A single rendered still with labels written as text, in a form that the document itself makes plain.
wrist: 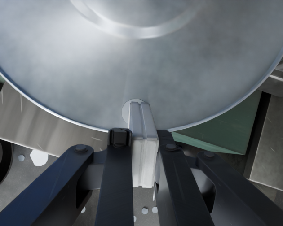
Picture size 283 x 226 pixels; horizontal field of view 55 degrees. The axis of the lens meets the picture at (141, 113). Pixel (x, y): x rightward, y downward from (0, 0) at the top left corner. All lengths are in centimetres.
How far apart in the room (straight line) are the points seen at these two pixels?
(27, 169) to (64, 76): 84
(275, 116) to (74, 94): 28
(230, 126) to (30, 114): 26
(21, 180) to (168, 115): 88
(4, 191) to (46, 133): 87
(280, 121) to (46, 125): 31
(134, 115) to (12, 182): 92
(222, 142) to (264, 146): 6
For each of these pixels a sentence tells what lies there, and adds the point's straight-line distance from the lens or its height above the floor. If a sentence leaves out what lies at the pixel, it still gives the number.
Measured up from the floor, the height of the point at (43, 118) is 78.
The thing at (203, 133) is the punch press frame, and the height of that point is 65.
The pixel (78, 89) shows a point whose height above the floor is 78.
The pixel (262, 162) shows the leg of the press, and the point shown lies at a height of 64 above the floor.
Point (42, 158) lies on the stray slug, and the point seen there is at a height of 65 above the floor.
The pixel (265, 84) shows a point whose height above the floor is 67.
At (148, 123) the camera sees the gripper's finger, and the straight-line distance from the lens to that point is 16.
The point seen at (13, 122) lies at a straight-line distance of 23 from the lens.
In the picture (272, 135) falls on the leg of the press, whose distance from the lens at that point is 41.
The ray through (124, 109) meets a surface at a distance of 22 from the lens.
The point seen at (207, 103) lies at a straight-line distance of 23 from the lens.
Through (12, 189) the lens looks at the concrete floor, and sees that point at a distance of 108.
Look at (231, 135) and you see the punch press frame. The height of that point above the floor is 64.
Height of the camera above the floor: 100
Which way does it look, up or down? 83 degrees down
